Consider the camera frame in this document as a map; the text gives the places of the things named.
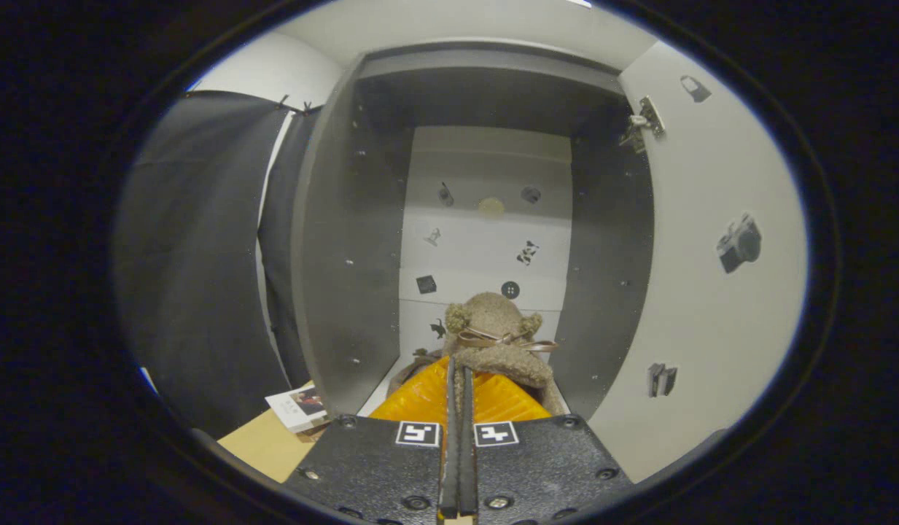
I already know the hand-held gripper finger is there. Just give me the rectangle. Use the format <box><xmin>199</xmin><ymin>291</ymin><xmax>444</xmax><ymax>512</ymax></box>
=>
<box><xmin>458</xmin><ymin>363</ymin><xmax>634</xmax><ymax>524</ymax></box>
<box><xmin>284</xmin><ymin>356</ymin><xmax>459</xmax><ymax>523</ymax></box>

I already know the fuzzy brown shoe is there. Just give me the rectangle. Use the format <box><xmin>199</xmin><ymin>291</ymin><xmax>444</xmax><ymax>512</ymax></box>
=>
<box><xmin>443</xmin><ymin>292</ymin><xmax>567</xmax><ymax>416</ymax></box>
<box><xmin>389</xmin><ymin>349</ymin><xmax>441</xmax><ymax>396</ymax></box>

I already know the dark grey shoe cabinet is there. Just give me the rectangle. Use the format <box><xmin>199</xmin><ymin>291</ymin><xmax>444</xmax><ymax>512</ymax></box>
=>
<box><xmin>292</xmin><ymin>40</ymin><xmax>654</xmax><ymax>424</ymax></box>

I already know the light grey shoe cabinet door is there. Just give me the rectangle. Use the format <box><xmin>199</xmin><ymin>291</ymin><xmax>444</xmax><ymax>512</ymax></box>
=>
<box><xmin>588</xmin><ymin>40</ymin><xmax>811</xmax><ymax>486</ymax></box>

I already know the metal door hinge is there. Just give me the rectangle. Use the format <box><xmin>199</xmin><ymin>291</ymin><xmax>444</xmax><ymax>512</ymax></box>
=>
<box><xmin>620</xmin><ymin>96</ymin><xmax>666</xmax><ymax>154</ymax></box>

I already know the white printed booklet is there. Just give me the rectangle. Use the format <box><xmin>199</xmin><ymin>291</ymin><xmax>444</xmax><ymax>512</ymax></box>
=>
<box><xmin>265</xmin><ymin>385</ymin><xmax>332</xmax><ymax>435</ymax></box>

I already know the black backdrop cloth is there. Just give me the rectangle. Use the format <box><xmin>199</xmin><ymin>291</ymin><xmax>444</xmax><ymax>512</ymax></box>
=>
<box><xmin>114</xmin><ymin>91</ymin><xmax>322</xmax><ymax>438</ymax></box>

